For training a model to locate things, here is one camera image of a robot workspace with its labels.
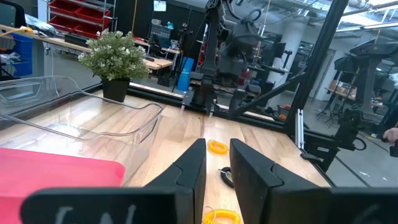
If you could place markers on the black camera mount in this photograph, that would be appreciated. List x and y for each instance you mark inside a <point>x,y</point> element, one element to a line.
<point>345,137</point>

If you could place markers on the blue bottle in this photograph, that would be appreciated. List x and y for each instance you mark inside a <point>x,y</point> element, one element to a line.
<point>184,77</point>

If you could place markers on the clear plastic bin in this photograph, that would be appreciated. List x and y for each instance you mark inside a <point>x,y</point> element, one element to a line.
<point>93,133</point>

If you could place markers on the wooden workbench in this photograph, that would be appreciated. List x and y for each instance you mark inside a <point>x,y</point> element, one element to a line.
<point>155,63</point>

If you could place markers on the rack with red bins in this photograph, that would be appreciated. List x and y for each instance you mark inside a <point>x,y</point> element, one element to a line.
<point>87,15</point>

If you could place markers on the person's hand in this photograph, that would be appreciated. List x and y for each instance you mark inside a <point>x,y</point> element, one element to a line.
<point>391,135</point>

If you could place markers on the pink plastic bin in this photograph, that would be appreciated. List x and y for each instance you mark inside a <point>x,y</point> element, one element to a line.
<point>46,169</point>

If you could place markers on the blue storage bin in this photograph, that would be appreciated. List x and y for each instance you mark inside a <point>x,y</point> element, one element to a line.
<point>23,53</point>

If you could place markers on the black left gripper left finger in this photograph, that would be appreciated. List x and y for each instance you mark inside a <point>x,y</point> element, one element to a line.
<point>183,186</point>

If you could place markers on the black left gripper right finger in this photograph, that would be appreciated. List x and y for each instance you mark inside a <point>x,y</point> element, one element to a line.
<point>264,189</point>

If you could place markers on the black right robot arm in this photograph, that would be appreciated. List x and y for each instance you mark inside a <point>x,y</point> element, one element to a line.
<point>213,46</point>

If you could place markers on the potted green plant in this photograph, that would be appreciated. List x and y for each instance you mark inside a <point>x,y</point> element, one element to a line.
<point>115,56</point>

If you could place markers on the neighbouring robot station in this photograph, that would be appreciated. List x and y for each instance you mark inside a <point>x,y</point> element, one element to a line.
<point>370,68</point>

